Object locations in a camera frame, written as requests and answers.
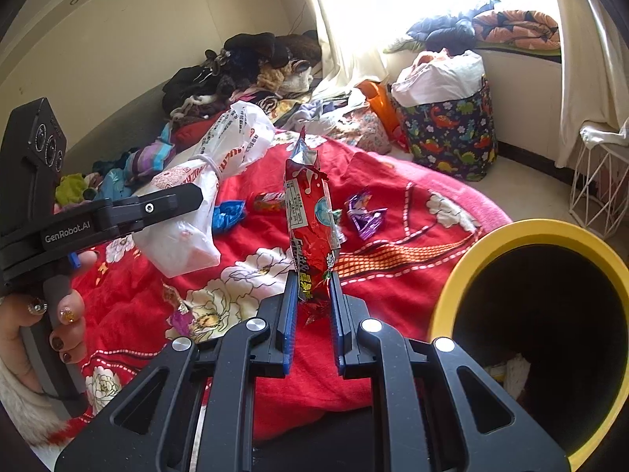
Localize dinosaur print laundry basket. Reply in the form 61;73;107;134
394;77;498;181

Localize white wire side table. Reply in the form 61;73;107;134
568;122;629;240

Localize blue glove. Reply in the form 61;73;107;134
211;200;246;236

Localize red snack packet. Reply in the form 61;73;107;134
283;131;344;322

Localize right cream curtain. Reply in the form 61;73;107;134
555;0;628;167

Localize purple foil wrapper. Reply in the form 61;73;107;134
346;191;388;241

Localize orange patterned folded blanket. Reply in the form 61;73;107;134
472;10;561;51

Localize pile of dark clothes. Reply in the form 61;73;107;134
162;31;322;128

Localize white foam net bundle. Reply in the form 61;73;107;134
485;355;531;400

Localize dark blue clothes on sill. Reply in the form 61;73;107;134
406;0;501;57

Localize white bag in basket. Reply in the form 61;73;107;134
391;49;485;108

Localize orange plastic bag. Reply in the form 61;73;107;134
356;80;399;141

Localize left hand painted nails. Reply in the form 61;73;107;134
0;249;98;395

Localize floral pink fabric bag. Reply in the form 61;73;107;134
325;108;392;155

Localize orange purple candy wrapper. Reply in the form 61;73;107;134
162;284;206;343

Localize red colourful candy tube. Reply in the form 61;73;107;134
253;192;286;212

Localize striped purple cloth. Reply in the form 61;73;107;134
124;123;176;186

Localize red floral bed blanket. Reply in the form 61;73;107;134
52;138;509;442

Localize left cream curtain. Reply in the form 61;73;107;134
306;0;388;97

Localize white printed plastic bag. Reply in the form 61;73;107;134
133;101;275;278

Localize yellow rimmed black trash bin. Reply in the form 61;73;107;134
429;218;628;471

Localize cream curtain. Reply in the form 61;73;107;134
306;0;388;97
555;0;628;167

